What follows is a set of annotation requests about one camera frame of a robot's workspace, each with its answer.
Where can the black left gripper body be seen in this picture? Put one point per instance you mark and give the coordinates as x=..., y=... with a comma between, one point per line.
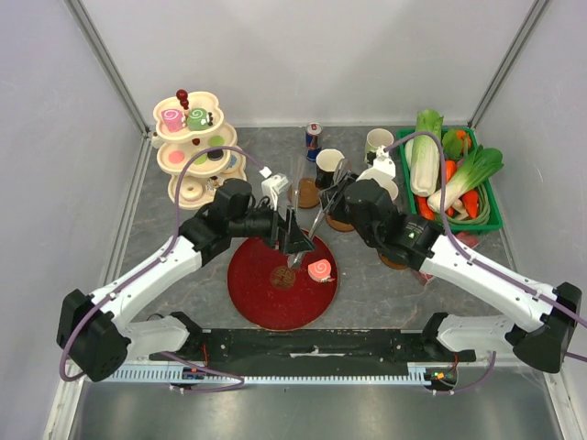
x=278, y=234

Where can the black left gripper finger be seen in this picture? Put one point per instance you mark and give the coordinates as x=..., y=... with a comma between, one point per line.
x=286, y=247
x=302, y=242

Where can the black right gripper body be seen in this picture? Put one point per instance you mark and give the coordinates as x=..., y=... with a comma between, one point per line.
x=339, y=210

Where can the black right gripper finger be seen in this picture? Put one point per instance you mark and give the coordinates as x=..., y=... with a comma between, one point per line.
x=349, y=176
x=328, y=195

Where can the silver metal serving tongs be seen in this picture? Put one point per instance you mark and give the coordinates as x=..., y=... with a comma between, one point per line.
x=342, y=167

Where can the salmon pink swirl roll cake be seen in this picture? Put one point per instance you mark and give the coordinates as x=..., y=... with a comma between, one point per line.
x=320, y=271

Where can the black mug white inside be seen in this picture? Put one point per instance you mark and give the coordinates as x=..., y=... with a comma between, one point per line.
x=326, y=164

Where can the white chocolate sprinkle donut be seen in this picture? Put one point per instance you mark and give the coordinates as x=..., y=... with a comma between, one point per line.
x=212, y=183

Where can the black sandwich cookie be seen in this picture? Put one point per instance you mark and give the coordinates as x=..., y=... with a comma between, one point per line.
x=215, y=155

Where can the plain white donut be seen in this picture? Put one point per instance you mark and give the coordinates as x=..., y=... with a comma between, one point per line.
x=191, y=191

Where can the green macaron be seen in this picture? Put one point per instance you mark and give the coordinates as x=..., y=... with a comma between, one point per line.
x=199, y=160
x=216, y=141

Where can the pink macaron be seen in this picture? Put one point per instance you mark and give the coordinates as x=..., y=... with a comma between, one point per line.
x=176, y=157

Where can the green swirl roll cake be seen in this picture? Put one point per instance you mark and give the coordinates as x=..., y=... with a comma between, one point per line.
x=199, y=119

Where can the hot pink swirl roll cake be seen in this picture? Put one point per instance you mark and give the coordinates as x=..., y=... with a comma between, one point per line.
x=173, y=119

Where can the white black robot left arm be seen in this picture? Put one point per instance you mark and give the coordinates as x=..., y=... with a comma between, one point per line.
x=97, y=331

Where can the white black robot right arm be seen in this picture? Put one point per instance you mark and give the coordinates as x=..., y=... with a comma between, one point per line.
x=536, y=320

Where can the brown wooden coaster left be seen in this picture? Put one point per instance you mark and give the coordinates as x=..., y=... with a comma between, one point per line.
x=307, y=194

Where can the brown wooden coaster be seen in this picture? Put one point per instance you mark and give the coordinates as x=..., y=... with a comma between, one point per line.
x=307, y=194
x=339, y=226
x=390, y=264

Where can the brown wooden coaster middle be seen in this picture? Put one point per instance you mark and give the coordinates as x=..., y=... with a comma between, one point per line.
x=339, y=226

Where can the pink mug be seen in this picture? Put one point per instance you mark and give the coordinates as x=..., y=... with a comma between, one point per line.
x=392, y=189

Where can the light green mug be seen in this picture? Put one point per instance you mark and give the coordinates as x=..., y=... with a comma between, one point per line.
x=377, y=137

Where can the round red lacquer tray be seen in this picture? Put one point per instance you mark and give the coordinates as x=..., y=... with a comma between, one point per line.
x=268, y=293

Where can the red bull can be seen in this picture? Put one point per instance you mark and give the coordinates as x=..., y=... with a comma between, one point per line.
x=313, y=132

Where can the toy napa cabbage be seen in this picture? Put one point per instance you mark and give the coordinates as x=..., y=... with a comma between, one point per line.
x=425, y=154

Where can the toy orange carrot lower left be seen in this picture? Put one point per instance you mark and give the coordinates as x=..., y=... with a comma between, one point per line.
x=424, y=209

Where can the toy orange carrot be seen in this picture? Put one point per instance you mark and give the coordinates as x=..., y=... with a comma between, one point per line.
x=451, y=167
x=424, y=209

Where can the brown wooden coaster right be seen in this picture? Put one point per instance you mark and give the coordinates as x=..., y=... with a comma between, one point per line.
x=390, y=264

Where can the toy orange carrot upper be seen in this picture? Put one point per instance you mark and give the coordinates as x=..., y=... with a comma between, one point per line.
x=451, y=167

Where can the toy leafy green vegetable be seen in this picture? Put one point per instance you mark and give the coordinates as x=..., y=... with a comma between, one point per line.
x=456, y=144

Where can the cream three-tier dessert stand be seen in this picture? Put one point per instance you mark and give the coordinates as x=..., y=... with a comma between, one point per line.
x=195, y=143

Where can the toy bok choy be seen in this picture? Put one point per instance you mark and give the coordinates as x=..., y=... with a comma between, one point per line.
x=481, y=164

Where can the toy green long beans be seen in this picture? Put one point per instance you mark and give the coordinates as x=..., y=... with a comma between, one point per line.
x=484, y=211

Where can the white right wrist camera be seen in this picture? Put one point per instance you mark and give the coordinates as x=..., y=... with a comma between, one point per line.
x=381, y=166

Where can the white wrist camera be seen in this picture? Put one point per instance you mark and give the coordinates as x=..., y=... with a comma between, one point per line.
x=273, y=185
x=381, y=166

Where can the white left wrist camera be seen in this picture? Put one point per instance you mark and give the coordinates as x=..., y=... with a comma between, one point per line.
x=273, y=185

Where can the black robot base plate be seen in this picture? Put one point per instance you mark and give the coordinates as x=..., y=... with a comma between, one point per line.
x=217, y=346

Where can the white slotted cable duct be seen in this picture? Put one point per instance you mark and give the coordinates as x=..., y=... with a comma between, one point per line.
x=179, y=374

